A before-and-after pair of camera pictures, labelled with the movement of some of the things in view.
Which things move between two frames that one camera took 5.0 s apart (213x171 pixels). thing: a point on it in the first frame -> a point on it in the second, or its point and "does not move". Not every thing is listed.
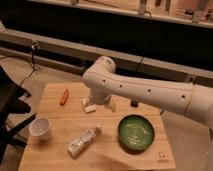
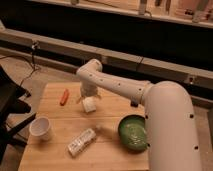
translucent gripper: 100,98 -> 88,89
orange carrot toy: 64,96 does not move
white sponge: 90,108 does not move
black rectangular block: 134,103 does not move
